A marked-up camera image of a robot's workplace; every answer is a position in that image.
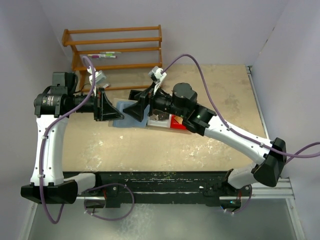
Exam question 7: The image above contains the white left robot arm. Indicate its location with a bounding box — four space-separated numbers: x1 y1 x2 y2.
20 72 124 204

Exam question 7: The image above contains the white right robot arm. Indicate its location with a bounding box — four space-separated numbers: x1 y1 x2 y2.
123 83 287 189

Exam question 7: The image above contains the black plastic bin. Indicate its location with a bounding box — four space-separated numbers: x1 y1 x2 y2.
128 89 150 101

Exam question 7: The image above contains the white plastic bin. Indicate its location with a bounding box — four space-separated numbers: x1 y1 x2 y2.
147 109 172 128

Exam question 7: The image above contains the red plastic bin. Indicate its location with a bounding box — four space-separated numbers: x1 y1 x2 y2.
170 114 186 130

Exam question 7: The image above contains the wooden shelf rack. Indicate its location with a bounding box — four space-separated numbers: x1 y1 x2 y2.
61 24 163 93

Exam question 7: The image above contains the pink marker pen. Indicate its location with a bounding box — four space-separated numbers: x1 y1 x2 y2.
87 54 117 59

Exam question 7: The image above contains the green marker pen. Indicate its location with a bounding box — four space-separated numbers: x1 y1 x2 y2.
99 51 122 55

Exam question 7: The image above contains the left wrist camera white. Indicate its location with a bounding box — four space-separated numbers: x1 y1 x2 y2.
87 67 107 85

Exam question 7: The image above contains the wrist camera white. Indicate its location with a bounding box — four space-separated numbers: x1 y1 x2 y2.
148 66 167 95
87 67 107 85

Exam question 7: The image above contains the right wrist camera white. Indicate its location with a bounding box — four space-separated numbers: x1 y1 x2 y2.
148 66 167 95

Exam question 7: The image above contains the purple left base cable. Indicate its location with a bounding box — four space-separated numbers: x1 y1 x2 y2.
83 184 136 221

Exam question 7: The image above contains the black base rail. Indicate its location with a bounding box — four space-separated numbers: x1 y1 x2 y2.
73 170 242 209

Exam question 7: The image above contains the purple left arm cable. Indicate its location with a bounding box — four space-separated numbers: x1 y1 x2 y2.
39 55 97 224

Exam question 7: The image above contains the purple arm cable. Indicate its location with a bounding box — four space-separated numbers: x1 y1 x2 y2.
161 53 320 163
39 55 97 224

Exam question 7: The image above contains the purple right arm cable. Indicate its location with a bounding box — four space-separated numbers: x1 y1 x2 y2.
161 53 320 163

